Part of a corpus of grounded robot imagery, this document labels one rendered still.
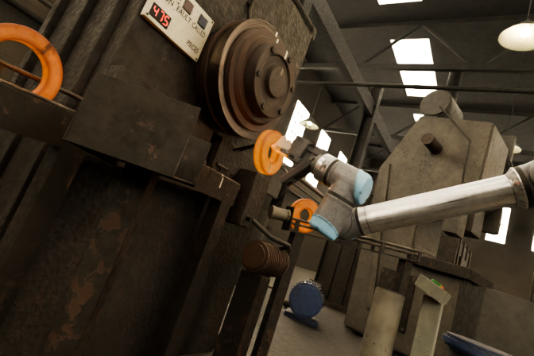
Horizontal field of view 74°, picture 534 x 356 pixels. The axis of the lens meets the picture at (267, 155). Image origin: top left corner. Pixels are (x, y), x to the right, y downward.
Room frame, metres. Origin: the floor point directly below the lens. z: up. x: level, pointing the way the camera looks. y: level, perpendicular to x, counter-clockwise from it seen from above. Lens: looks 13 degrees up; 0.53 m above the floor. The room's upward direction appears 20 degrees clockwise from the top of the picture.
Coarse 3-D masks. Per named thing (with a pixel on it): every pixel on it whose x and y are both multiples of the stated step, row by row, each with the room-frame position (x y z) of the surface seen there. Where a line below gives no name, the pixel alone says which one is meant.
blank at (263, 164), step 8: (264, 136) 1.12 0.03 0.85; (272, 136) 1.14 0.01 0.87; (280, 136) 1.18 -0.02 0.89; (256, 144) 1.13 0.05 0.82; (264, 144) 1.12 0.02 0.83; (272, 144) 1.15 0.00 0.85; (256, 152) 1.13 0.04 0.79; (264, 152) 1.13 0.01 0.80; (272, 152) 1.22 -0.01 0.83; (256, 160) 1.14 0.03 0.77; (264, 160) 1.14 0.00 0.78; (272, 160) 1.20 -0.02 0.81; (280, 160) 1.22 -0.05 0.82; (264, 168) 1.15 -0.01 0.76; (272, 168) 1.19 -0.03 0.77
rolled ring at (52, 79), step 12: (0, 24) 0.68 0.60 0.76; (12, 24) 0.69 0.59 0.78; (0, 36) 0.68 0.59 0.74; (12, 36) 0.70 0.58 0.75; (24, 36) 0.71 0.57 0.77; (36, 36) 0.73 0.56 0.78; (36, 48) 0.74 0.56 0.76; (48, 48) 0.76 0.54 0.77; (48, 60) 0.77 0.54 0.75; (60, 60) 0.79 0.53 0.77; (48, 72) 0.78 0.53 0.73; (60, 72) 0.80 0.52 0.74; (48, 84) 0.79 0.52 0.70; (60, 84) 0.81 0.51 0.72; (48, 96) 0.80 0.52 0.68
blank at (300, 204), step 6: (294, 204) 1.59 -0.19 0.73; (300, 204) 1.59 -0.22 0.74; (306, 204) 1.60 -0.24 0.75; (312, 204) 1.61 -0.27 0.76; (294, 210) 1.58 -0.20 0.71; (300, 210) 1.60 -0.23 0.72; (312, 210) 1.62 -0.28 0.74; (294, 216) 1.59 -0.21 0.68; (300, 222) 1.60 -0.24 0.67; (300, 228) 1.61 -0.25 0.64; (306, 228) 1.61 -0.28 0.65
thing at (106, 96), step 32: (96, 96) 0.62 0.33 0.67; (128, 96) 0.62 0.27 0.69; (160, 96) 0.62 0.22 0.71; (96, 128) 0.62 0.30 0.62; (128, 128) 0.62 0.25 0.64; (160, 128) 0.62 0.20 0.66; (192, 128) 0.62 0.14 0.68; (128, 160) 0.62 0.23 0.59; (160, 160) 0.62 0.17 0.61; (192, 160) 0.88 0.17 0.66; (128, 192) 0.74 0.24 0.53; (128, 224) 0.74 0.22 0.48; (96, 256) 0.74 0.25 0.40; (96, 288) 0.74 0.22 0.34; (64, 320) 0.74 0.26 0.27; (96, 320) 0.79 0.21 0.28; (64, 352) 0.74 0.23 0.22
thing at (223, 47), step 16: (224, 32) 1.17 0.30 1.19; (240, 32) 1.15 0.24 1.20; (272, 32) 1.29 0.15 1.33; (224, 48) 1.12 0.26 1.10; (208, 64) 1.17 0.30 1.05; (224, 64) 1.14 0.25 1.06; (208, 80) 1.19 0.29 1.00; (224, 80) 1.17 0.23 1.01; (224, 96) 1.19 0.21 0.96; (224, 112) 1.22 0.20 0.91; (240, 128) 1.31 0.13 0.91; (272, 128) 1.47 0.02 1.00
